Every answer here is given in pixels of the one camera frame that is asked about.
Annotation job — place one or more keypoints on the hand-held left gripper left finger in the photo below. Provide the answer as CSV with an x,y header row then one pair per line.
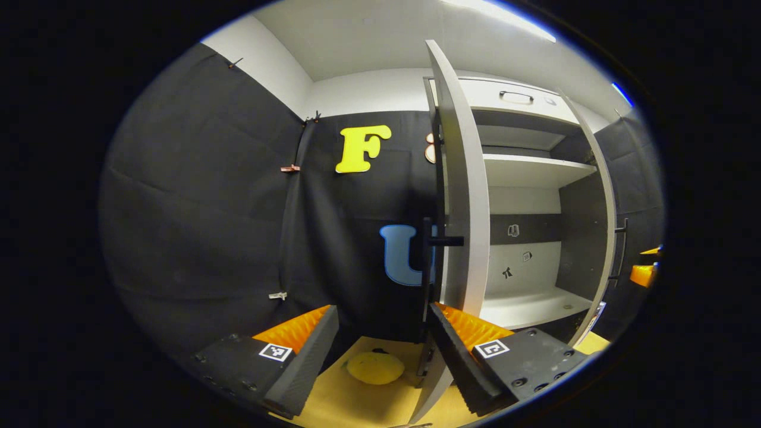
x,y
306,362

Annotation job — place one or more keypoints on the white cabinet shelf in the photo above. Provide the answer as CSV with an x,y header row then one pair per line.
x,y
529,309
529,171

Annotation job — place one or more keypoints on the white cabinet door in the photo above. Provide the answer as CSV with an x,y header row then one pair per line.
x,y
461,196
611,249

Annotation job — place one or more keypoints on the black backdrop cloth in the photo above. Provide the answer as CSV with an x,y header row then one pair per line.
x,y
639,178
208,208

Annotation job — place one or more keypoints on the beige cabinet drawer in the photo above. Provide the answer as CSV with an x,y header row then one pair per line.
x,y
487,98

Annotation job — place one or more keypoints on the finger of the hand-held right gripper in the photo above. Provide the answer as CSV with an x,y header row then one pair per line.
x,y
642,276
653,251

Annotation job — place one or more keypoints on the white grey cabinet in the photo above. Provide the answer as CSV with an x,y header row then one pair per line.
x,y
523,202

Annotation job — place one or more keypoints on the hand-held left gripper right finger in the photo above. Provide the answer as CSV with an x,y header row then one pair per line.
x,y
458,362

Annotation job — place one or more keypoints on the yellow round soft toy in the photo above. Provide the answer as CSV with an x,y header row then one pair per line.
x,y
374,368

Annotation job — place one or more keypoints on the silver clip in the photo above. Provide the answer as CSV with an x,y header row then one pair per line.
x,y
277,295

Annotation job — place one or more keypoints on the copper clip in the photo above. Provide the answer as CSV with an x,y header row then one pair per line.
x,y
290,168

